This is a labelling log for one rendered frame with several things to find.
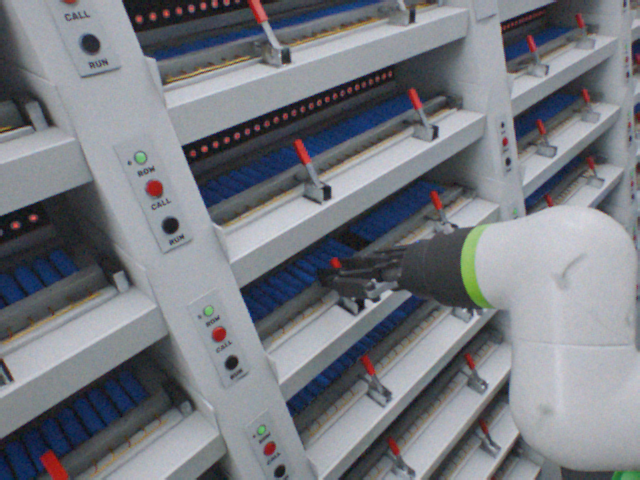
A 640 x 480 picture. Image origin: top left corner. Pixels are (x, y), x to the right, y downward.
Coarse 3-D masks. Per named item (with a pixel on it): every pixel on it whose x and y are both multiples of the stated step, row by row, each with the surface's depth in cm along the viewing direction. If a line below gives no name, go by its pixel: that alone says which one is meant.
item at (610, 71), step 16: (560, 0) 133; (576, 0) 130; (592, 0) 127; (608, 0) 125; (624, 16) 128; (624, 32) 129; (608, 64) 131; (592, 80) 136; (608, 80) 133; (624, 112) 136; (608, 128) 139; (624, 128) 137; (608, 144) 141; (624, 144) 138; (624, 176) 142; (624, 192) 144; (624, 208) 146
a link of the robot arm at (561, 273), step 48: (480, 240) 47; (528, 240) 42; (576, 240) 39; (624, 240) 39; (480, 288) 47; (528, 288) 41; (576, 288) 39; (624, 288) 39; (528, 336) 41; (576, 336) 39; (624, 336) 39
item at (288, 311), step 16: (448, 192) 96; (432, 208) 92; (400, 224) 88; (416, 224) 89; (384, 240) 84; (400, 240) 87; (320, 288) 75; (288, 304) 72; (304, 304) 73; (272, 320) 70; (288, 320) 72; (272, 336) 69
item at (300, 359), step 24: (432, 168) 104; (456, 168) 99; (480, 192) 98; (456, 216) 93; (480, 216) 93; (336, 312) 73; (360, 312) 73; (384, 312) 77; (312, 336) 70; (336, 336) 69; (360, 336) 74; (288, 360) 66; (312, 360) 67; (288, 384) 65
